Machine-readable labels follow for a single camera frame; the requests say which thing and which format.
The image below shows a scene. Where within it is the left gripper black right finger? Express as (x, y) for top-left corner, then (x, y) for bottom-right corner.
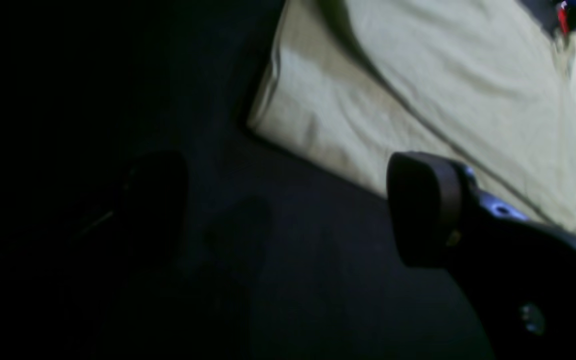
(386, 152), (576, 360)

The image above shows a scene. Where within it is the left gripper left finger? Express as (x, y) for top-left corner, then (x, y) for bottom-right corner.
(59, 150), (189, 301)

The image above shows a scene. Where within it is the light green T-shirt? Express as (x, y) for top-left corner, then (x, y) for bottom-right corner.
(247, 0), (576, 234)

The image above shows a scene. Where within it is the black table cloth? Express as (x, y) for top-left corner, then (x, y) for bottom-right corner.
(0, 0), (576, 360)

